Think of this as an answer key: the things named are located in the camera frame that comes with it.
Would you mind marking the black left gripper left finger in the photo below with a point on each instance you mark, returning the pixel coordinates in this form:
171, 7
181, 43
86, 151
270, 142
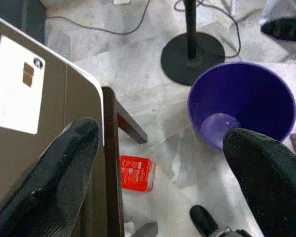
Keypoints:
51, 185

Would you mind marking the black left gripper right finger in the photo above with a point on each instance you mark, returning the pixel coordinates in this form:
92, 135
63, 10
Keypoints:
273, 185

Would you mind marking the red cardboard box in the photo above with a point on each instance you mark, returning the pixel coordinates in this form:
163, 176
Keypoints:
135, 172

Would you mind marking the purple plastic bucket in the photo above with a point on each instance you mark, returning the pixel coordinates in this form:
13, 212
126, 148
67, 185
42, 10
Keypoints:
249, 93

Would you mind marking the white card with round sticker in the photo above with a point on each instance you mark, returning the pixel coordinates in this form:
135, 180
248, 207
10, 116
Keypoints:
12, 98

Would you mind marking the black floor stand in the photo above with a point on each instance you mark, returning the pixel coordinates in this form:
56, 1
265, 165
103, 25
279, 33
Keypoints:
192, 64

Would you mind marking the black shoe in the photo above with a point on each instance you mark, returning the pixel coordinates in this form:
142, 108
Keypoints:
286, 29

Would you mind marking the clear plastic bag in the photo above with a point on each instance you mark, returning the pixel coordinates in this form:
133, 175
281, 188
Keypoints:
281, 10

